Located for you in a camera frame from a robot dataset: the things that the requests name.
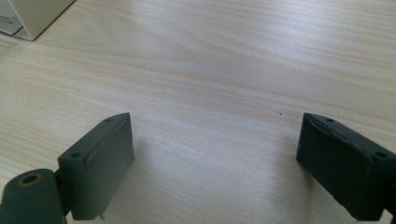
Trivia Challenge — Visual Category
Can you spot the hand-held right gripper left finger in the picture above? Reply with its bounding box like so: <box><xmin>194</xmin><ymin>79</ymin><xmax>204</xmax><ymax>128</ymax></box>
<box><xmin>57</xmin><ymin>112</ymin><xmax>136</xmax><ymax>221</ymax></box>

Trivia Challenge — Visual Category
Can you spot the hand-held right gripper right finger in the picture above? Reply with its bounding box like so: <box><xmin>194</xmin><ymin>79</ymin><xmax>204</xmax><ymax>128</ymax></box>
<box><xmin>295</xmin><ymin>112</ymin><xmax>396</xmax><ymax>222</ymax></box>

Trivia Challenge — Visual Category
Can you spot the white box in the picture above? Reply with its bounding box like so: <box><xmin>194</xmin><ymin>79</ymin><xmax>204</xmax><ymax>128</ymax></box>
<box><xmin>0</xmin><ymin>0</ymin><xmax>77</xmax><ymax>42</ymax></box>

